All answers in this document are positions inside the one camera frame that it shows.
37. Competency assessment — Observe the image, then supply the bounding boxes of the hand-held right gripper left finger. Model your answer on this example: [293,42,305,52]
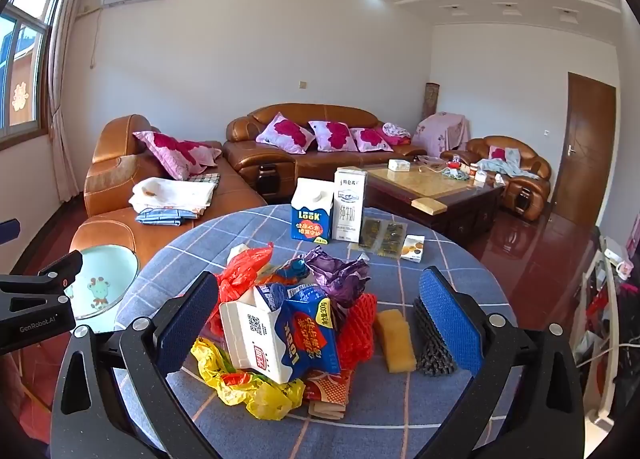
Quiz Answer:
[50,269,221,459]

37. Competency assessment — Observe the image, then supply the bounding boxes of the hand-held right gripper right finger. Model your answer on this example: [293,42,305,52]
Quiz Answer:
[419,266,586,459]

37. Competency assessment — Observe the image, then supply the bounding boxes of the light blue cartoon bowl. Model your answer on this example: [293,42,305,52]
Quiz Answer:
[64,245,141,335]

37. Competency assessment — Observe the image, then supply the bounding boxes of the yellow red-printed plastic bag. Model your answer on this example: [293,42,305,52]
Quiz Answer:
[191,336,307,421]

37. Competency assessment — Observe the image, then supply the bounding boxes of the red plastic bag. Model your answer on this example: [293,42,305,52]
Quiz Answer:
[207,243,275,340]

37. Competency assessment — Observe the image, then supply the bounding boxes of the teal foil wrapper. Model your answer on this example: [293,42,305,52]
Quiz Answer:
[270,259,312,290]

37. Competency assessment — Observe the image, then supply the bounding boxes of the purple foil wrapper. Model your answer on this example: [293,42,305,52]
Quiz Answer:
[304,246,372,310]

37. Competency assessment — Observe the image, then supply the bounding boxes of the yellow sponge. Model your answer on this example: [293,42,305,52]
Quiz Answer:
[375,309,417,372]

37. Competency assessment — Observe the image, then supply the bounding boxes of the crushed blue white carton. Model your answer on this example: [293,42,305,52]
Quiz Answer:
[219,283,342,385]

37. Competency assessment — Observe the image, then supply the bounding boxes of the small white biscuit box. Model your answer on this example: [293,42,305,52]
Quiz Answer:
[400,234,426,262]

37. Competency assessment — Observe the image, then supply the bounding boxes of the red foam net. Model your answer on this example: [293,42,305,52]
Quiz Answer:
[336,291,378,372]

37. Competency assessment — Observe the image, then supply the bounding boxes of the dark green snack packet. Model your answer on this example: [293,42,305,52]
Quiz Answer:
[377,221,407,258]
[357,218,383,252]

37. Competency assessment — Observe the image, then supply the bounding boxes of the blue plaid tablecloth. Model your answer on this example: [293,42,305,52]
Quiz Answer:
[114,204,523,459]

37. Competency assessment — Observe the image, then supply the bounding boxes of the wooden coffee table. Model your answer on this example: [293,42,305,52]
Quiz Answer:
[361,161,506,247]

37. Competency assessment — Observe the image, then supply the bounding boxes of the folded blue plaid cloth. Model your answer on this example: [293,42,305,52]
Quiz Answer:
[136,207,196,227]

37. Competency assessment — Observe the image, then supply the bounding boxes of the yellow flat block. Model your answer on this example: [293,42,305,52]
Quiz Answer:
[411,198,448,216]

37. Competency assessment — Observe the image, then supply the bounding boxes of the folded white cloth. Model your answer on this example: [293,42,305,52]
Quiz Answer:
[128,176,218,217]

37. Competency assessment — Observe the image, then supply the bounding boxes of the orange snack wrapper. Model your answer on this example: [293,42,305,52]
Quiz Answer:
[300,370,357,421]

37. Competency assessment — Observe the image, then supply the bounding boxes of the brown leather chaise sofa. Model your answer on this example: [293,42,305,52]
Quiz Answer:
[69,114,268,270]

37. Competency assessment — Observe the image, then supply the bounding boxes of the white milk carton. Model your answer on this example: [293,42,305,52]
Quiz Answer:
[332,166,368,245]

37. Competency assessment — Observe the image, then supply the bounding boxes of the beige curtain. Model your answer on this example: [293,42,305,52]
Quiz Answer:
[47,0,96,204]

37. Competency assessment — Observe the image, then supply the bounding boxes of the brown leather armchair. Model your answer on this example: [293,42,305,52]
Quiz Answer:
[440,136,552,220]

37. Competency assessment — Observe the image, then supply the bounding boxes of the blue milk carton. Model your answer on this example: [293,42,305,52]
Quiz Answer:
[291,178,335,244]

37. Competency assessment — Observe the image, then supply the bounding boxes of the white rack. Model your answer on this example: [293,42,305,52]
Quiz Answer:
[575,236,631,422]

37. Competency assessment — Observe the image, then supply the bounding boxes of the light blue clothing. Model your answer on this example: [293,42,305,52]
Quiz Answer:
[477,148,543,182]

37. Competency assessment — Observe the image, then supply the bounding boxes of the large pink floral pillow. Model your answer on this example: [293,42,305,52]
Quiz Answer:
[132,130,223,180]

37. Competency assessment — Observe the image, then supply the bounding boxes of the window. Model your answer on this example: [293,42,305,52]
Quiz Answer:
[0,0,63,150]

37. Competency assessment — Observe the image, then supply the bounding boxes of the pink cloth cover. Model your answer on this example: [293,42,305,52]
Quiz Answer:
[411,111,472,158]

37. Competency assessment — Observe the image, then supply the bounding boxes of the pink floral cloth bundle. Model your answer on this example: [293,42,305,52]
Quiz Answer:
[382,122,412,146]

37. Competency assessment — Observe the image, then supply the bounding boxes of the rolled patterned mat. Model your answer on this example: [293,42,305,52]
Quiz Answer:
[425,82,441,122]

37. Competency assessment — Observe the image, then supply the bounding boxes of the brown wooden door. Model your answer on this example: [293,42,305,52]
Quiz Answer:
[550,71,617,228]

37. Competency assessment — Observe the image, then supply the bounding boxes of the air conditioner cable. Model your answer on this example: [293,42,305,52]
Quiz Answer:
[89,4,103,70]

